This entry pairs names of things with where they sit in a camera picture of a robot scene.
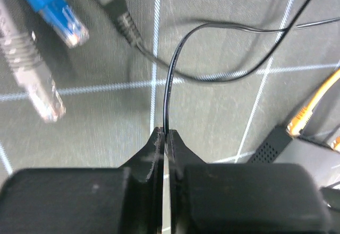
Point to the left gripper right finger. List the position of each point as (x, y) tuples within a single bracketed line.
[(243, 197)]

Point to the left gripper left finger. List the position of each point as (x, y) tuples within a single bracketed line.
[(126, 199)]

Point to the black network switch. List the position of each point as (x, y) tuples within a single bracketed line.
[(317, 158)]

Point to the black grid mat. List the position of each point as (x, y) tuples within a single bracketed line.
[(114, 96)]

